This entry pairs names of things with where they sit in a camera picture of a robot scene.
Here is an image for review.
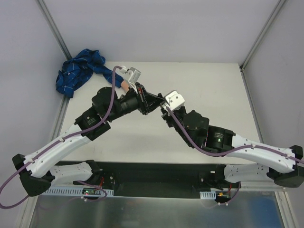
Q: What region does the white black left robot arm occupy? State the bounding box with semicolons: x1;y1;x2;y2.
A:
12;83;165;197

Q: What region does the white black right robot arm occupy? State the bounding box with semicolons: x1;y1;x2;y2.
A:
161;105;304;188

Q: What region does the mannequin hand with nails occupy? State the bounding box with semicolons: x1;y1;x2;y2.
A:
121;80;129;92

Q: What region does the blue striped cloth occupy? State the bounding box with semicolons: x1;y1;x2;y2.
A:
56;49;112;98

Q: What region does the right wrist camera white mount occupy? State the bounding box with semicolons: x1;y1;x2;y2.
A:
163;90;185;111

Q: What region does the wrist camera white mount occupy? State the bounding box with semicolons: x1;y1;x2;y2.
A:
163;90;185;111
120;66;141;90

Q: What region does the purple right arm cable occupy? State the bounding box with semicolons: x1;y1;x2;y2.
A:
167;108;304;167

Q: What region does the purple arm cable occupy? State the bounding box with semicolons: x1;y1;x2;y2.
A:
167;108;304;167
0;66;124;210

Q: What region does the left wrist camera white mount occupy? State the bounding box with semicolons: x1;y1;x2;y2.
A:
120;66;141;90

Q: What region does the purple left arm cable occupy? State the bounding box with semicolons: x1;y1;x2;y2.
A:
0;66;124;210

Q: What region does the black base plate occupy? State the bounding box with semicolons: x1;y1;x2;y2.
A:
87;160;239;199

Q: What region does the right white slotted cable duct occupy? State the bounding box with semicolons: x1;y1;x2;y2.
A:
199;190;217;200

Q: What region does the white slotted cable duct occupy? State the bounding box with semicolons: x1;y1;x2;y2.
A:
42;187;114;197
199;190;217;200

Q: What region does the left aluminium frame post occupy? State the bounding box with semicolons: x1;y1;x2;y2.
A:
36;0;72;60

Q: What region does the aluminium frame post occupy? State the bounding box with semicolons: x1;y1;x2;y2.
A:
239;0;288;72
36;0;72;60

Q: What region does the right aluminium frame post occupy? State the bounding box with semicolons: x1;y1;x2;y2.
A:
239;0;288;72

